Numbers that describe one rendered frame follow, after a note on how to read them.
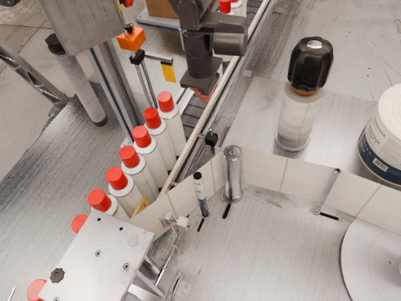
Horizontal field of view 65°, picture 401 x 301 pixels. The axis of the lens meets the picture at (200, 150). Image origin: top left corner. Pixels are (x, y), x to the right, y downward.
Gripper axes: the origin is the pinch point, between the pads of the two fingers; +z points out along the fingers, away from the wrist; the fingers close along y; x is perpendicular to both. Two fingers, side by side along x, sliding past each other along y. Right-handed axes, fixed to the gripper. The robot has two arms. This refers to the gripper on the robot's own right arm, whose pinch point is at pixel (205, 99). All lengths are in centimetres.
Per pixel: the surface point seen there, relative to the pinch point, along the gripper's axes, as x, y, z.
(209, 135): -1.7, -3.7, 9.0
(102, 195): 5.8, -33.2, -6.7
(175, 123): 4.0, -9.1, 0.1
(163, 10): 40, 51, 12
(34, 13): 247, 141, 94
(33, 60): 200, 84, 96
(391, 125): -40.8, 4.4, 0.3
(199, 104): 7.3, 9.2, 13.5
